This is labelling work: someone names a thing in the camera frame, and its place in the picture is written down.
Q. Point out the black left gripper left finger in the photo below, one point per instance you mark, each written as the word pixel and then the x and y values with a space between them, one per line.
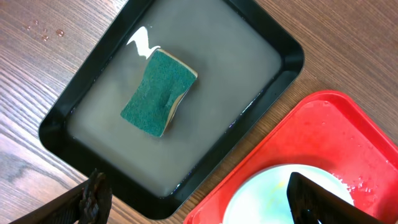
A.
pixel 88 203

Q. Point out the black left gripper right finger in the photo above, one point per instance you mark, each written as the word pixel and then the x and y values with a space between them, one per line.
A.
pixel 311 204

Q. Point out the light blue plate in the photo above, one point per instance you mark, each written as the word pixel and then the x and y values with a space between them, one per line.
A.
pixel 263 198

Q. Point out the green yellow sponge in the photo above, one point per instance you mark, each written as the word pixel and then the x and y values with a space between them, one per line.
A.
pixel 165 82

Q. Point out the red plastic tray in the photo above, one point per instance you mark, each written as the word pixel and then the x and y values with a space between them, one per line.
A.
pixel 328 130

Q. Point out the black water tray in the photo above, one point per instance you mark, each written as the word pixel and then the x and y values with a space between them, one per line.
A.
pixel 244 61

